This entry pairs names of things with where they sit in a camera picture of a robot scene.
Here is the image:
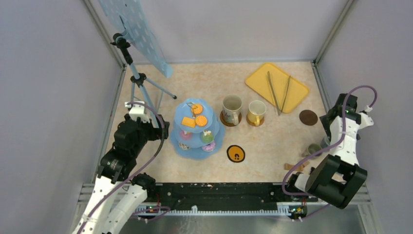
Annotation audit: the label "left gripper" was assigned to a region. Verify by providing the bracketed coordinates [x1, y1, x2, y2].
[131, 113, 169, 156]

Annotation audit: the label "white sprinkled donut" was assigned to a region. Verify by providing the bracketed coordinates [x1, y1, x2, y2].
[178, 142, 190, 150]

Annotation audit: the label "square orange biscuit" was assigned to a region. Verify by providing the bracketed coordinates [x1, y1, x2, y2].
[181, 117, 196, 128]

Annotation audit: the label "grey ceramic cup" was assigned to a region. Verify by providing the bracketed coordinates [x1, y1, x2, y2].
[320, 136, 330, 149]

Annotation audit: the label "orange round biscuit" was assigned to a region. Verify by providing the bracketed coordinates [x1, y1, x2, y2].
[195, 115, 208, 127]
[190, 103, 204, 116]

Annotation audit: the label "green cupcake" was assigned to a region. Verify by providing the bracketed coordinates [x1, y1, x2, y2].
[200, 129, 214, 144]

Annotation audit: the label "pink frosted donut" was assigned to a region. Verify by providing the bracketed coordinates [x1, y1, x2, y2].
[202, 141, 216, 152]

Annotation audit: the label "metal serving tongs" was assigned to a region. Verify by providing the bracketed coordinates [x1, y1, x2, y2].
[266, 71, 292, 116]

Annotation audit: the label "dark brown round coaster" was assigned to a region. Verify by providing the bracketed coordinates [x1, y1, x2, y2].
[220, 110, 242, 127]

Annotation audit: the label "beige ceramic mug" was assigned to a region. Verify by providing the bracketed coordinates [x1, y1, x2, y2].
[222, 94, 243, 124]

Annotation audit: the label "orange smiley coaster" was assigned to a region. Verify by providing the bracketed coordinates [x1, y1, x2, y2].
[226, 145, 245, 163]

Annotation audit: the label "yellow ceramic mug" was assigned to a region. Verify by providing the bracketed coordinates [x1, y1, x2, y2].
[247, 100, 267, 116]

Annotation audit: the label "light brown round coaster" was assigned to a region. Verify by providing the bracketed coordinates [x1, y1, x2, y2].
[246, 115, 265, 127]

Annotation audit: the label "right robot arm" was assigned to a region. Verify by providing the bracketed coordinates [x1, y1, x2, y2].
[284, 94, 374, 209]

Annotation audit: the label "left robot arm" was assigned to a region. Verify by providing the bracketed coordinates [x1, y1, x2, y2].
[73, 101, 169, 234]

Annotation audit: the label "blue three-tier cake stand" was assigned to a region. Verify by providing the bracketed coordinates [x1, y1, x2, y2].
[170, 98, 225, 160]

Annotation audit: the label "blue tripod stand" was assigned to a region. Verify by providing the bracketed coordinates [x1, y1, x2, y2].
[111, 33, 177, 114]

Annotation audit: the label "small wooden block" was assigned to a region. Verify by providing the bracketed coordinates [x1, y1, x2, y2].
[283, 159, 310, 172]

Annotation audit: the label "yellow serving tray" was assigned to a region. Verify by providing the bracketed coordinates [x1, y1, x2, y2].
[245, 63, 309, 114]

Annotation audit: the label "blue perforated board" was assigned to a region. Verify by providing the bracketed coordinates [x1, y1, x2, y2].
[99, 0, 172, 78]

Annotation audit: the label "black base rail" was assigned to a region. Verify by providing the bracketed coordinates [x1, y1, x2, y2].
[145, 182, 318, 212]

